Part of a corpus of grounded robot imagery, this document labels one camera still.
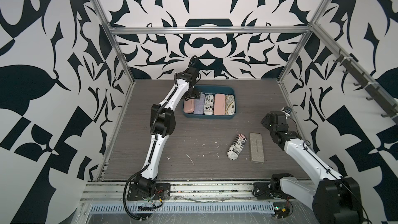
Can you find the pink glasses case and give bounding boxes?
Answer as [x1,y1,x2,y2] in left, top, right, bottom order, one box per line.
[214,93,226,116]
[183,99,195,114]

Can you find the aluminium frame corner post right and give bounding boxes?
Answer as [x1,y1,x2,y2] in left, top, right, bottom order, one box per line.
[278,0,332,84]

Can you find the map print glasses case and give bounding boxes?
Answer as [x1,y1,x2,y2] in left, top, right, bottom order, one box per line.
[225,94,236,116]

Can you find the teal plastic storage box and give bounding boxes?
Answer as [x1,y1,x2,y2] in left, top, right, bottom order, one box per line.
[183,85,237,120]

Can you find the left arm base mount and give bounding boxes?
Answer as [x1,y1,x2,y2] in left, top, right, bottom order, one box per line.
[126,183,171,201]

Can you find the grey felt flat glasses case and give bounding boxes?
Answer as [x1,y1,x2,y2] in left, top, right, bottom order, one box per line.
[249,133,265,164]

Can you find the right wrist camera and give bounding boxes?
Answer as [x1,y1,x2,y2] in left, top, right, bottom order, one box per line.
[281,106,293,117]

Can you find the text print glasses case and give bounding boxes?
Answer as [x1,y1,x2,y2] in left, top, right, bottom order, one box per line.
[203,94,215,115]

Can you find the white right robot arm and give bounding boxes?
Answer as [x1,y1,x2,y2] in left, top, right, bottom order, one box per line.
[261,111,370,224]

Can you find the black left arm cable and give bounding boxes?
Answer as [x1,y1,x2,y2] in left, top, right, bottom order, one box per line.
[122,164,164,222]

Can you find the aluminium frame back crossbar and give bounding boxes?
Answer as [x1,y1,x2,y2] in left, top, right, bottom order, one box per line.
[110,26,307,35]

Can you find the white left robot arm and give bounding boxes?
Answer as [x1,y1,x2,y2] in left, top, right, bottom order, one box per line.
[134,66,200,196]

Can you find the aluminium frame corner post left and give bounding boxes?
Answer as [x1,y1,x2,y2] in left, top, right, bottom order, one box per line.
[90,0,135,84]

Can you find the white slotted cable duct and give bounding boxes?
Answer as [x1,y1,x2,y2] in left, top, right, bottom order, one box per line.
[86,202,276,215]

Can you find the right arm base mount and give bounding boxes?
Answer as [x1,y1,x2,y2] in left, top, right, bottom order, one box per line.
[252,173,293,200]

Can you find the aluminium frame corner post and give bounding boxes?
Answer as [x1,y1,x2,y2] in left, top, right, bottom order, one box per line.
[90,0,135,84]
[278,0,332,84]

